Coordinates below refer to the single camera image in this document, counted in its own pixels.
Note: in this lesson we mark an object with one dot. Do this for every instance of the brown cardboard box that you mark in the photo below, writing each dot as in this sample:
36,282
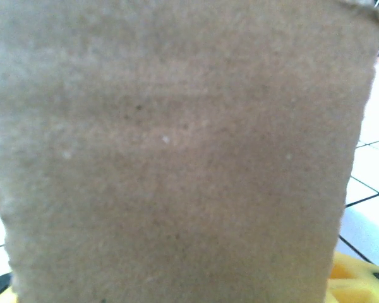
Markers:
177,142

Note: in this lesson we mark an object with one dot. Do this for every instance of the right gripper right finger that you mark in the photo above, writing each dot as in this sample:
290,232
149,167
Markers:
360,284

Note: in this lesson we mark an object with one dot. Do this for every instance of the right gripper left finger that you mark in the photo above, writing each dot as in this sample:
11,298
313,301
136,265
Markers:
0,290

